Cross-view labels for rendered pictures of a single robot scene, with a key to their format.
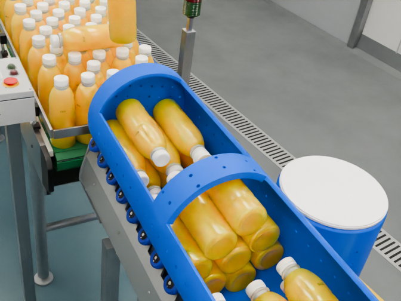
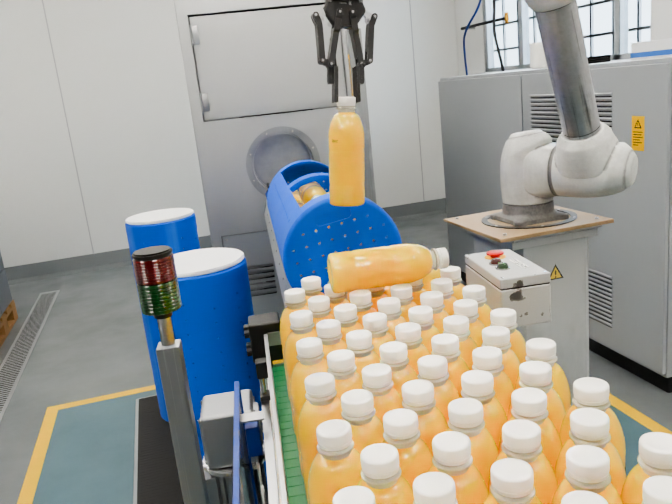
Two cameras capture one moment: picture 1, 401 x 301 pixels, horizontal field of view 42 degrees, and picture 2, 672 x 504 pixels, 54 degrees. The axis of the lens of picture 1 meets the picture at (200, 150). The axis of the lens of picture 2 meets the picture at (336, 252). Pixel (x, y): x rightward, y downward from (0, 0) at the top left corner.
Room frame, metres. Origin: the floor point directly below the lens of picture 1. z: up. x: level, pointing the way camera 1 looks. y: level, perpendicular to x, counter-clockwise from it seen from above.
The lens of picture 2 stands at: (2.54, 0.80, 1.48)
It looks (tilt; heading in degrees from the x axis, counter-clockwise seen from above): 14 degrees down; 205
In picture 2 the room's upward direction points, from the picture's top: 6 degrees counter-clockwise
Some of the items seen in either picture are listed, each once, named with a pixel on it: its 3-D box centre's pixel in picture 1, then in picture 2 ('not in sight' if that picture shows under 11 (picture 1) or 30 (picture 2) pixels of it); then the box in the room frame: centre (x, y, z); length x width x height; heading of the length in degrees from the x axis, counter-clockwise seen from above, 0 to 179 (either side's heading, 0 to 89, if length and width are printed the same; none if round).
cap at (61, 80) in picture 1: (61, 80); not in sight; (1.25, 0.41, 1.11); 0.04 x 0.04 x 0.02
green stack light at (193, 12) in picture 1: (191, 6); (159, 294); (1.75, 0.11, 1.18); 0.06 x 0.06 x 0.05
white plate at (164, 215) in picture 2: not in sight; (159, 216); (0.41, -1.00, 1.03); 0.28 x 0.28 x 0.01
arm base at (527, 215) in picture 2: not in sight; (524, 208); (0.43, 0.48, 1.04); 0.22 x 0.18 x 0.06; 40
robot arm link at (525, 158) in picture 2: not in sight; (529, 165); (0.45, 0.50, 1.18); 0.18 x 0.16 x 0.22; 73
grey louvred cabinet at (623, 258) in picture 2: not in sight; (563, 195); (-1.40, 0.41, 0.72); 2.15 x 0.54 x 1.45; 40
